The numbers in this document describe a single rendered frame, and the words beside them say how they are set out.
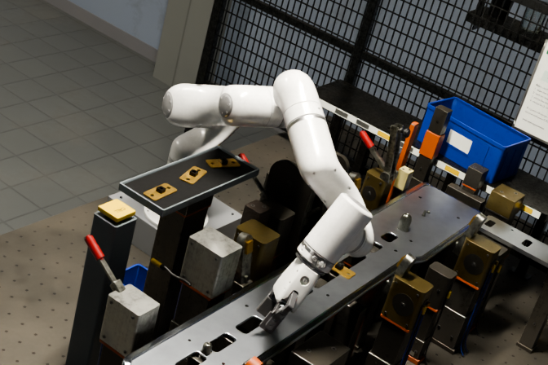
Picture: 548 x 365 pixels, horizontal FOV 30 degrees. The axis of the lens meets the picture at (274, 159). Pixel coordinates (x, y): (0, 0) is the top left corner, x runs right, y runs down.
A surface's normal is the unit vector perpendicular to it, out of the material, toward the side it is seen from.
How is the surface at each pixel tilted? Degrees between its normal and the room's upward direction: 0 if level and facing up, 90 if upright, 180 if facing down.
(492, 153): 90
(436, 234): 0
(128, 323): 90
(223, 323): 0
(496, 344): 0
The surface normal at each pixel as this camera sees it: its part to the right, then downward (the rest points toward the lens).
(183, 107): -0.58, 0.04
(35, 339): 0.24, -0.86
